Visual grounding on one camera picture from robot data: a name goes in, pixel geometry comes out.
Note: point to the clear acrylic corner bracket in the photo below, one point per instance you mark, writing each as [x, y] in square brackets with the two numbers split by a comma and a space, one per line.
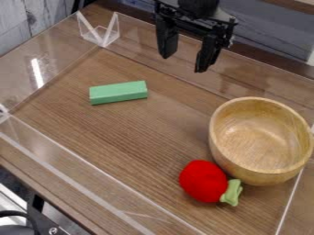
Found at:
[103, 36]

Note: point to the green rectangular block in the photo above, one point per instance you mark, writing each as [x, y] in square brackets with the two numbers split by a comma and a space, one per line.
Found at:
[111, 93]

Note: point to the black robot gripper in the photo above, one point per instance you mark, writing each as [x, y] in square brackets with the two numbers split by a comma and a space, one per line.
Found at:
[195, 16]

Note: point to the red plush tomato toy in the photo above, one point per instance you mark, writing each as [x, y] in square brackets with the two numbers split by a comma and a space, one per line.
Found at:
[207, 184]

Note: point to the clear acrylic tray wall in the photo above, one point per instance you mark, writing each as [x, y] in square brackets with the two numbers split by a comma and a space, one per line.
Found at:
[103, 204]

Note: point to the light wooden bowl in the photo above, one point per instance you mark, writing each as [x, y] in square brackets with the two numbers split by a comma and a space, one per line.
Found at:
[261, 140]

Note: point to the black table clamp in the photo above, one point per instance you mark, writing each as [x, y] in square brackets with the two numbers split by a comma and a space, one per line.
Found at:
[47, 227]

